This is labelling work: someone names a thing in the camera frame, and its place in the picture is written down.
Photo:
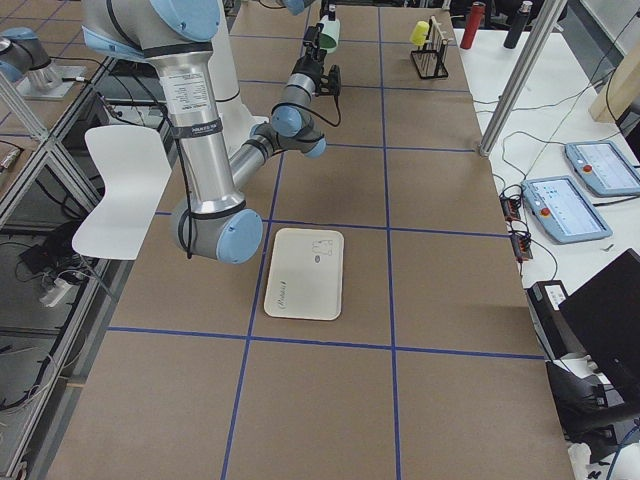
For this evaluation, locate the near blue teach pendant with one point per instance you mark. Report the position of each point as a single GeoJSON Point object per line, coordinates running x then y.
{"type": "Point", "coordinates": [562, 209]}

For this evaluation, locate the red water bottle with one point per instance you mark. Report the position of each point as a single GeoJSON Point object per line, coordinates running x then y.
{"type": "Point", "coordinates": [473, 22]}

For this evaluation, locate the far blue teach pendant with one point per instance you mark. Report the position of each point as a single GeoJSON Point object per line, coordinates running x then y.
{"type": "Point", "coordinates": [603, 168]}

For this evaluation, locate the wooden dowel rack handle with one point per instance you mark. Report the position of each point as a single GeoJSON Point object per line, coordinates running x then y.
{"type": "Point", "coordinates": [442, 28]}

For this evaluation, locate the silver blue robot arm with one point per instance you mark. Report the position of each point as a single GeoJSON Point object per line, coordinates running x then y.
{"type": "Point", "coordinates": [295, 7]}
{"type": "Point", "coordinates": [186, 42]}

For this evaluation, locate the black box on desk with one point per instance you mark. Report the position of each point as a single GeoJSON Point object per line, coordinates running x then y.
{"type": "Point", "coordinates": [544, 299]}

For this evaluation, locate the aluminium frame post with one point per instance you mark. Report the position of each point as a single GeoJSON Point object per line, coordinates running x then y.
{"type": "Point", "coordinates": [548, 17]}

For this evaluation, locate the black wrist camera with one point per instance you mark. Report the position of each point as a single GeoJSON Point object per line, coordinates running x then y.
{"type": "Point", "coordinates": [330, 84]}

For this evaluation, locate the white rectangular tray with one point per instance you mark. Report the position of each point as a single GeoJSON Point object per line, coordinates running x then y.
{"type": "Point", "coordinates": [306, 275]}

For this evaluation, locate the white plastic chair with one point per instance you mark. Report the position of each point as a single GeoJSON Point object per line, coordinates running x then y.
{"type": "Point", "coordinates": [135, 170]}

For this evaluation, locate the black water bottle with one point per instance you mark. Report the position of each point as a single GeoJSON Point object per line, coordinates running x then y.
{"type": "Point", "coordinates": [518, 24]}

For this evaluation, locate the yellow plastic cup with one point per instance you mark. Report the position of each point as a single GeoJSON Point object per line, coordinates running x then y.
{"type": "Point", "coordinates": [420, 33]}

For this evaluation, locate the blue teach pendant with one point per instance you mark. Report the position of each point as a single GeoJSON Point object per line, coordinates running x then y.
{"type": "Point", "coordinates": [603, 168]}
{"type": "Point", "coordinates": [562, 209]}

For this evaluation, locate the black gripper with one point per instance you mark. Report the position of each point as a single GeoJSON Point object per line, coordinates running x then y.
{"type": "Point", "coordinates": [304, 65]}

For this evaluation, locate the black laptop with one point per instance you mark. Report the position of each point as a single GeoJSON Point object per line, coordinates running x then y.
{"type": "Point", "coordinates": [604, 316]}

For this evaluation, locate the black wire cup rack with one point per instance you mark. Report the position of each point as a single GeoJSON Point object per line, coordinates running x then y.
{"type": "Point", "coordinates": [429, 56]}

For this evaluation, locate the pale green plastic cup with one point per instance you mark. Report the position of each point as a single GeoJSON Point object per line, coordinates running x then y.
{"type": "Point", "coordinates": [330, 33]}

